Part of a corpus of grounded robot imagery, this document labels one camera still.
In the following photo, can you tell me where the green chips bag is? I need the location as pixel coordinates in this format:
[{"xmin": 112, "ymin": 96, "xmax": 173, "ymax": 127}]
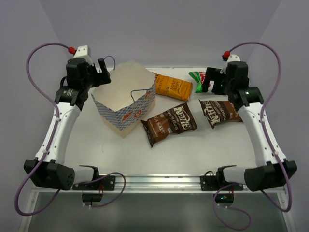
[{"xmin": 188, "ymin": 71, "xmax": 214, "ymax": 93}]

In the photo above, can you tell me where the brown kettle chips bag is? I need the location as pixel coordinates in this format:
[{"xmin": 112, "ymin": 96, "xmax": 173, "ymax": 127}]
[
  {"xmin": 199, "ymin": 100, "xmax": 243, "ymax": 129},
  {"xmin": 141, "ymin": 102, "xmax": 197, "ymax": 147}
]

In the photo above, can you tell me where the blue checkered paper bag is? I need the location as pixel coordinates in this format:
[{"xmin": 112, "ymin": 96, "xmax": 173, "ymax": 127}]
[{"xmin": 91, "ymin": 60, "xmax": 156, "ymax": 138}]

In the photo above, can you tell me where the orange chips bag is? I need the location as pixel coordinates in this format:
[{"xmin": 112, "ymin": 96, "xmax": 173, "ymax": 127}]
[{"xmin": 154, "ymin": 73, "xmax": 193, "ymax": 102}]

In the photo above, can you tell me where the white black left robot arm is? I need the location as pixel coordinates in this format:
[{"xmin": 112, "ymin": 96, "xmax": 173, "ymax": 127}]
[{"xmin": 24, "ymin": 58, "xmax": 111, "ymax": 190}]

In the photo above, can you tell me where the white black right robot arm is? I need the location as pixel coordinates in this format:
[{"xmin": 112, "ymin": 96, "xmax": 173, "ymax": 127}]
[{"xmin": 202, "ymin": 61, "xmax": 297, "ymax": 191}]

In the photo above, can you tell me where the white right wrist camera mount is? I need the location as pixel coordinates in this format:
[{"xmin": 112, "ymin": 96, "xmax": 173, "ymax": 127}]
[{"xmin": 220, "ymin": 51, "xmax": 241, "ymax": 73}]

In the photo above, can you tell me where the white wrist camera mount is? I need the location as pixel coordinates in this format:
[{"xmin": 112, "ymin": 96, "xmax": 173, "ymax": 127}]
[
  {"xmin": 73, "ymin": 45, "xmax": 90, "ymax": 59},
  {"xmin": 220, "ymin": 51, "xmax": 241, "ymax": 73}
]

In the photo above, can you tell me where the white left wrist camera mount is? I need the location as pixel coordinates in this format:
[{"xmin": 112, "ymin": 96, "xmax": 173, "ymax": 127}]
[{"xmin": 73, "ymin": 45, "xmax": 90, "ymax": 59}]

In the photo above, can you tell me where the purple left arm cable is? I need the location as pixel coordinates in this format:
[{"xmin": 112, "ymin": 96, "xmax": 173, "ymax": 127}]
[{"xmin": 14, "ymin": 43, "xmax": 75, "ymax": 216}]

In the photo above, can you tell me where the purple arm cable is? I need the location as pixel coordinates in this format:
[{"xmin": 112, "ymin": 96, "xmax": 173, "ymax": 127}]
[
  {"xmin": 212, "ymin": 42, "xmax": 293, "ymax": 230},
  {"xmin": 14, "ymin": 43, "xmax": 75, "ymax": 216}
]

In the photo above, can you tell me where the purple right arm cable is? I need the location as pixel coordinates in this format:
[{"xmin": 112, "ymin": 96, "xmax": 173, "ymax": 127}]
[{"xmin": 212, "ymin": 42, "xmax": 293, "ymax": 230}]

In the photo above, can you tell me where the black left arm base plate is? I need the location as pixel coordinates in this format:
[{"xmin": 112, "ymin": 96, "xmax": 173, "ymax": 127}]
[{"xmin": 71, "ymin": 165, "xmax": 115, "ymax": 208}]

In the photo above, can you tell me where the aluminium mounting rail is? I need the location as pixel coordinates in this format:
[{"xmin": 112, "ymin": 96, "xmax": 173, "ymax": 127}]
[{"xmin": 31, "ymin": 174, "xmax": 283, "ymax": 194}]

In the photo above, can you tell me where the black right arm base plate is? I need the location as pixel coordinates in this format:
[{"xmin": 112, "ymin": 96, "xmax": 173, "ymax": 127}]
[{"xmin": 199, "ymin": 171, "xmax": 244, "ymax": 207}]

